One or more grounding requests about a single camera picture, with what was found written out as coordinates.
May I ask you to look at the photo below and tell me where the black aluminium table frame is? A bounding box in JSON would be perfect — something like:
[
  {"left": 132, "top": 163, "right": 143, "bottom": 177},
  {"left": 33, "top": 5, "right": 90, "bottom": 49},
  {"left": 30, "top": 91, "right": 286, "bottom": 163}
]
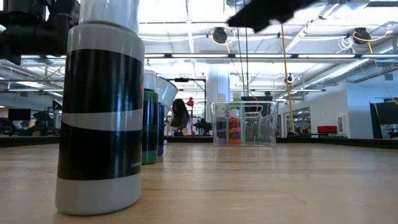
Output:
[{"left": 0, "top": 135, "right": 398, "bottom": 150}]

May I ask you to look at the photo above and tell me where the black ceiling cable reel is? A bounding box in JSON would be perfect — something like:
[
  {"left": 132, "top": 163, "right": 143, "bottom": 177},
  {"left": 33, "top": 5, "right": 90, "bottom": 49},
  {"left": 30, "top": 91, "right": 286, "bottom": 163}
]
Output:
[
  {"left": 212, "top": 27, "right": 228, "bottom": 45},
  {"left": 353, "top": 27, "right": 373, "bottom": 45}
]

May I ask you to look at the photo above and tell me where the red sofa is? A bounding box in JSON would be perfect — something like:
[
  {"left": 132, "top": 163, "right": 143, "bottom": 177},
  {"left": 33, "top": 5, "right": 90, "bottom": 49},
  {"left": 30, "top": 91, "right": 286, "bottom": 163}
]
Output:
[{"left": 317, "top": 125, "right": 338, "bottom": 134}]

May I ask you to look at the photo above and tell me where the red object on pole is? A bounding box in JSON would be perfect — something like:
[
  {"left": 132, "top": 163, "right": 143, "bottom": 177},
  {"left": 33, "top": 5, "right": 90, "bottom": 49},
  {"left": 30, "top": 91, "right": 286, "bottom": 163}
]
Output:
[{"left": 185, "top": 96, "right": 195, "bottom": 136}]

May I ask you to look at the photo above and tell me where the grey and black paint bottle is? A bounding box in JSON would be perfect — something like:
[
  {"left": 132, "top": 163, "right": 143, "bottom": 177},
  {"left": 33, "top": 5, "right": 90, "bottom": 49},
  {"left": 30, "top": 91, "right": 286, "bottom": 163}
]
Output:
[{"left": 55, "top": 0, "right": 146, "bottom": 217}]

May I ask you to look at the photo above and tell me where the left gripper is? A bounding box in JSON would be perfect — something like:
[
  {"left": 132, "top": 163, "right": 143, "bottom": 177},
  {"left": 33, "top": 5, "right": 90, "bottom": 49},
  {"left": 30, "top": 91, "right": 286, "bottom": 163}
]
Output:
[{"left": 0, "top": 12, "right": 68, "bottom": 65}]

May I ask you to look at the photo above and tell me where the blue paint bottle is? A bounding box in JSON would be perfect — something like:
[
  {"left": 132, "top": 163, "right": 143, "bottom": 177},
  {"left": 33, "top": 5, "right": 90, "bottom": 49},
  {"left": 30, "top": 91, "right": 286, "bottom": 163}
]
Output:
[{"left": 157, "top": 88, "right": 165, "bottom": 157}]

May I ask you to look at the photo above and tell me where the black panel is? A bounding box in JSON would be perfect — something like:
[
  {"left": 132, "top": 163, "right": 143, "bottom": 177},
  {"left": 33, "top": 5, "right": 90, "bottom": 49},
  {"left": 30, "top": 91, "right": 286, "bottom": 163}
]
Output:
[{"left": 369, "top": 101, "right": 398, "bottom": 140}]

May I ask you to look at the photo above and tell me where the silver ventilation duct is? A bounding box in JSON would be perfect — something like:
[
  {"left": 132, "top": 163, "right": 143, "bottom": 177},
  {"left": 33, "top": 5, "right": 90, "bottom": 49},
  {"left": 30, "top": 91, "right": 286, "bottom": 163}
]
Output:
[{"left": 303, "top": 37, "right": 398, "bottom": 90}]

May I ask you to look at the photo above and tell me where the purple and black paint bottle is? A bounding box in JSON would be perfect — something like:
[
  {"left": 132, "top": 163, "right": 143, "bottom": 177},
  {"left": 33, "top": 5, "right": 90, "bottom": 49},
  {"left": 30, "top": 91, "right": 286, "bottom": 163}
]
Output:
[{"left": 216, "top": 115, "right": 229, "bottom": 146}]

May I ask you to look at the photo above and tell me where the black monitor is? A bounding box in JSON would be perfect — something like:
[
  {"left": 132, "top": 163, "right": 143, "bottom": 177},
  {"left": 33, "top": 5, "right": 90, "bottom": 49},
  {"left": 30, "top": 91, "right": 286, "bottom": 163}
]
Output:
[{"left": 7, "top": 108, "right": 32, "bottom": 122}]

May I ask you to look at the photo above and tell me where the clear plastic bin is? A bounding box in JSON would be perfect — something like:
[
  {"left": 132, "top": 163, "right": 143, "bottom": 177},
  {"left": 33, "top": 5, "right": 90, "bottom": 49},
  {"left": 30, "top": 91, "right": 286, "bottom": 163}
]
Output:
[{"left": 210, "top": 100, "right": 279, "bottom": 147}]

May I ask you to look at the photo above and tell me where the green and black paint bottle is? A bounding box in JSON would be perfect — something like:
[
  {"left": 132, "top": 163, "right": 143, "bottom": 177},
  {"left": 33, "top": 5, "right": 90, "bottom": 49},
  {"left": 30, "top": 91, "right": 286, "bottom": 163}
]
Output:
[{"left": 141, "top": 69, "right": 159, "bottom": 166}]

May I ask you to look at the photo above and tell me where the person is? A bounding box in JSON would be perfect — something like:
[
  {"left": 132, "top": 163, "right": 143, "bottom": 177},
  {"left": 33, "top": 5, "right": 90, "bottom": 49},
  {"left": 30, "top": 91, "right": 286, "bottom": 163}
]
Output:
[{"left": 169, "top": 98, "right": 191, "bottom": 137}]

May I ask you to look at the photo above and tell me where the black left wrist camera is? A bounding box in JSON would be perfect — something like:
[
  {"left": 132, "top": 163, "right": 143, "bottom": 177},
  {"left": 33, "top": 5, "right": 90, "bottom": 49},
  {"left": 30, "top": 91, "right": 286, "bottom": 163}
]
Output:
[{"left": 46, "top": 0, "right": 81, "bottom": 30}]

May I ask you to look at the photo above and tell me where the red and black paint bottle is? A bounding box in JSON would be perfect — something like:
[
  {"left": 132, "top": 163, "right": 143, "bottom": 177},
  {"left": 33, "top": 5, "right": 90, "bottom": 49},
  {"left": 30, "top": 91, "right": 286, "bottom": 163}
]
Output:
[{"left": 228, "top": 115, "right": 243, "bottom": 146}]

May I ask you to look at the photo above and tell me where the white wall frame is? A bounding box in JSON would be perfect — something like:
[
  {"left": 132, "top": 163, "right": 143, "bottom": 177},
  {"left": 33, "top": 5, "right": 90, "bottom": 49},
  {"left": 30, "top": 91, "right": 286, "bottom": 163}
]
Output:
[{"left": 337, "top": 114, "right": 346, "bottom": 134}]

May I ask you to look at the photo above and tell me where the black metal stand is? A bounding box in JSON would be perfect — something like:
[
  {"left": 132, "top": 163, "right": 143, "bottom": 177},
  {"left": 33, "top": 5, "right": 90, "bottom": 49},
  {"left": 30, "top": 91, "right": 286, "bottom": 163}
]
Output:
[{"left": 174, "top": 76, "right": 208, "bottom": 138}]

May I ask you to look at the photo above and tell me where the white cup with water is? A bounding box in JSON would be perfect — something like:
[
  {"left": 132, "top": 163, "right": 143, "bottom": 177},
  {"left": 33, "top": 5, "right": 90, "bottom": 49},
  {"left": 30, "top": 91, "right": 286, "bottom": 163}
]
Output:
[{"left": 154, "top": 76, "right": 179, "bottom": 146}]

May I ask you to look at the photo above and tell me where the white round pillar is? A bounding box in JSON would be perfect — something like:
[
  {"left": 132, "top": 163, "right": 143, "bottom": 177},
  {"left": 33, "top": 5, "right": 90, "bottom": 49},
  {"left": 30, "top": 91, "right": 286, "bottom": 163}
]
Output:
[{"left": 206, "top": 65, "right": 231, "bottom": 103}]

